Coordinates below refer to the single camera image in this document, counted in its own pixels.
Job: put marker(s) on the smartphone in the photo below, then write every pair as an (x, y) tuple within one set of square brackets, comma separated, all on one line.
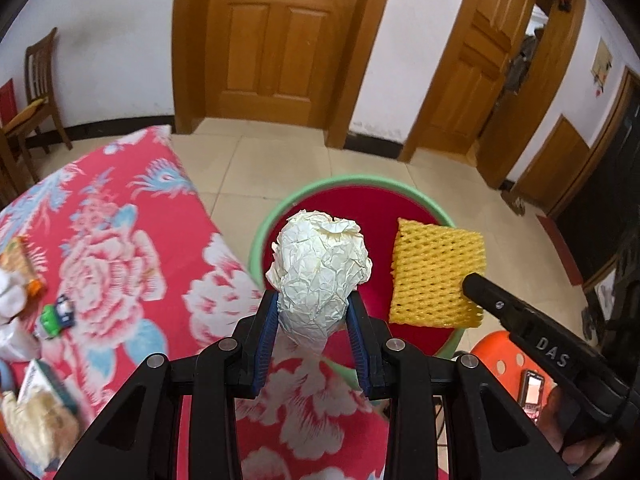
[(532, 392)]

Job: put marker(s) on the small green toy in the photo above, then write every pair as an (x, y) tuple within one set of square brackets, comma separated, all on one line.
[(55, 317)]

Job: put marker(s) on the closed wooden door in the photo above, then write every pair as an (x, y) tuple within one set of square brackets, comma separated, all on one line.
[(280, 50)]

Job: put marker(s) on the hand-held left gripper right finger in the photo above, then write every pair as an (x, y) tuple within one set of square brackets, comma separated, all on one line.
[(357, 345)]

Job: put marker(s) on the white tissue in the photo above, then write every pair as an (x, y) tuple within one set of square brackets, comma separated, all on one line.
[(11, 297)]

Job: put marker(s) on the red door ornament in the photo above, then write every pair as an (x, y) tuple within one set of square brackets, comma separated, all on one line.
[(565, 0)]

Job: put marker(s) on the orange snack packet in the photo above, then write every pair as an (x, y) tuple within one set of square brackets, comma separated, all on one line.
[(22, 262)]

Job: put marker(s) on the white plastic bag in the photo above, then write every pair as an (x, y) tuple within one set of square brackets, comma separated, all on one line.
[(17, 340)]

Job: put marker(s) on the red floor mat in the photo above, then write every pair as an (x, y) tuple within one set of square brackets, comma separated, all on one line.
[(560, 250)]

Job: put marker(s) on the dark screen door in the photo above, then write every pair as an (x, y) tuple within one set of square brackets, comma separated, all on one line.
[(605, 195)]

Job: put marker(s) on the wooden chair with yellow cushion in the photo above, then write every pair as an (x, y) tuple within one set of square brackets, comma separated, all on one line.
[(42, 75)]

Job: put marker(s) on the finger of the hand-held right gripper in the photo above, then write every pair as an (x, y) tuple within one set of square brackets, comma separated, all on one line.
[(492, 302)]

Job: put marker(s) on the yellow foam fruit net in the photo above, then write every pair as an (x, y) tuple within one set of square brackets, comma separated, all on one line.
[(430, 270)]

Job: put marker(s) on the white paper ball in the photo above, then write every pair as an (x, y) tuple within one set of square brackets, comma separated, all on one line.
[(320, 270)]

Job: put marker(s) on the wall poster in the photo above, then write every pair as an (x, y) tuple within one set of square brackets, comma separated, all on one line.
[(602, 65)]

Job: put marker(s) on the red basin with green rim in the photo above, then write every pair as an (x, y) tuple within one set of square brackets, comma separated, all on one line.
[(360, 205)]

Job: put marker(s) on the red floral table cloth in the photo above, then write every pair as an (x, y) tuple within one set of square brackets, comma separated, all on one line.
[(125, 240)]

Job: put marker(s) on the white and teal box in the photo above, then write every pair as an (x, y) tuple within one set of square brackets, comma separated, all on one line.
[(47, 385)]

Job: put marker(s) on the wooden door frame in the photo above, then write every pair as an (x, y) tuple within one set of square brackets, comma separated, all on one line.
[(520, 110)]

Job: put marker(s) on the beige bread packet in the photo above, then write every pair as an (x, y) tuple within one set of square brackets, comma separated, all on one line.
[(40, 427)]

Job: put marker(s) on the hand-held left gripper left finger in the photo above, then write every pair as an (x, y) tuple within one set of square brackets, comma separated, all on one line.
[(265, 340)]

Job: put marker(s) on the open wooden door leaf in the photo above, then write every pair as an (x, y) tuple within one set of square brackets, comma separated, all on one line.
[(475, 60)]

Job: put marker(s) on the orange plastic stool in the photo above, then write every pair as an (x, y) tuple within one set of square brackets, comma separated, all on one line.
[(495, 360)]

